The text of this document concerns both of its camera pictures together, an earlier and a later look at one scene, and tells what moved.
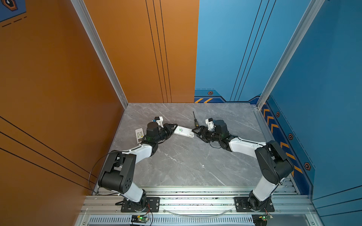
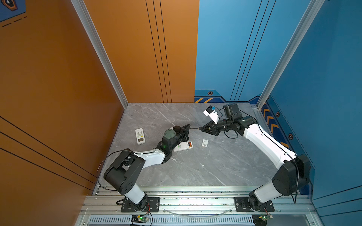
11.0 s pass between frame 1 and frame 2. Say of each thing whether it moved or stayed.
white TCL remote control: moved
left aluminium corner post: stayed
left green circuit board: stayed
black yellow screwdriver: moved
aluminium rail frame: stayed
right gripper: moved
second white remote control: stayed
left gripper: moved
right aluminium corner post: stayed
